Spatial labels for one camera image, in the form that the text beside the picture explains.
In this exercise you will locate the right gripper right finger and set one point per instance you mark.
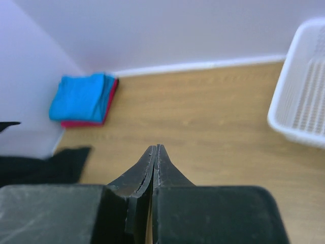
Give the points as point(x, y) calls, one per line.
point(165, 174)

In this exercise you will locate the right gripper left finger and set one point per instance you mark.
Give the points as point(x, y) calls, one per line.
point(135, 185)

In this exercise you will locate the black t shirt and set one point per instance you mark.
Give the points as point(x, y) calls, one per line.
point(64, 167)

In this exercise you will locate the red folded t shirt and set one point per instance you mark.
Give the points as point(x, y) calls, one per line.
point(103, 107)

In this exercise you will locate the blue folded t shirt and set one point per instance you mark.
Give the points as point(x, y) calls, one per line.
point(77, 97)

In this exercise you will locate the white plastic basket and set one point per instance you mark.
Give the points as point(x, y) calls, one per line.
point(297, 107)

